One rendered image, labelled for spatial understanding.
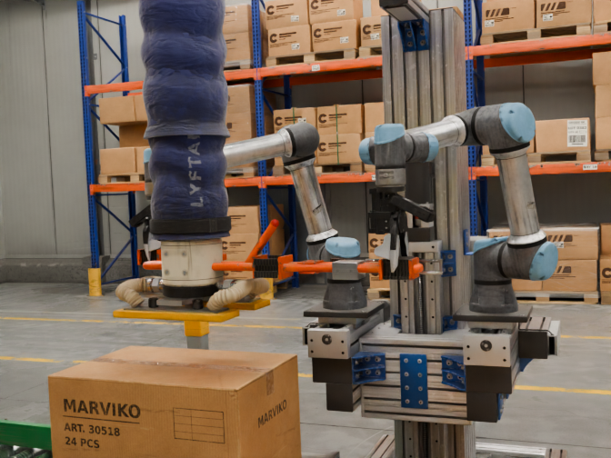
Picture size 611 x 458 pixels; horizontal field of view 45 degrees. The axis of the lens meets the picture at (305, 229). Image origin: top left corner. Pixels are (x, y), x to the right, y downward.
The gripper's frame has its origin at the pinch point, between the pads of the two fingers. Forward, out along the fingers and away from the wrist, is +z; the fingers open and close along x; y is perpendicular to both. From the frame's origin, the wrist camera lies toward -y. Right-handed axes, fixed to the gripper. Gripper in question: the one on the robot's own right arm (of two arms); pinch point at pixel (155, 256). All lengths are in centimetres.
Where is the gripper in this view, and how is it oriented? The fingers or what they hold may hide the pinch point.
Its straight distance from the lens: 250.4
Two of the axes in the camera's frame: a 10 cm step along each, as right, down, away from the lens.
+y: 9.3, -0.2, -3.7
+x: 3.7, -0.6, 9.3
